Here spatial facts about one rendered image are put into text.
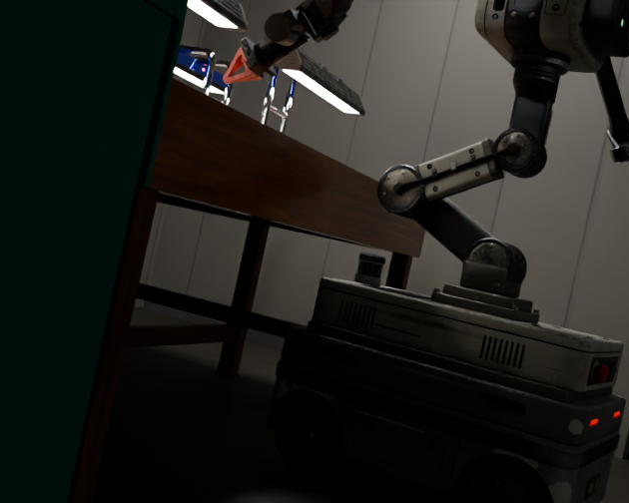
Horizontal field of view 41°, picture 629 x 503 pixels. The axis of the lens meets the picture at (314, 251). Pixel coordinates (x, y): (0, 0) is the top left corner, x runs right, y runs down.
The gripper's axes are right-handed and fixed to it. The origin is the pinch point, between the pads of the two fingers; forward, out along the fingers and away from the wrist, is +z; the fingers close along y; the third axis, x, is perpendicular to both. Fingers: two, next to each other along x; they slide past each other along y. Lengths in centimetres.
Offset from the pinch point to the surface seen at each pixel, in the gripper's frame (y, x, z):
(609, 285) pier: -190, 65, -45
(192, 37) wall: -236, -158, 82
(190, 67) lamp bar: -95, -63, 40
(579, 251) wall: -213, 45, -41
